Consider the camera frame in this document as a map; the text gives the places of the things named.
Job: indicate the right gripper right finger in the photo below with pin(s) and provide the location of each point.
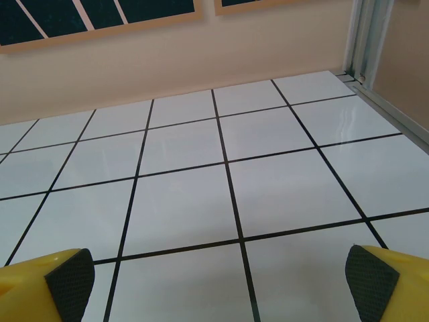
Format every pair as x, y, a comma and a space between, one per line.
395, 288

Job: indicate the aluminium side rail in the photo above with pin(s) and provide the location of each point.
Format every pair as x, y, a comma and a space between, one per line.
388, 109

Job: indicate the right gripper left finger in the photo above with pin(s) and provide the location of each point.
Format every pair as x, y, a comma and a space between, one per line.
30, 288

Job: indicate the aluminium corner post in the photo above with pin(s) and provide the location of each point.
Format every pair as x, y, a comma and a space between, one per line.
363, 37

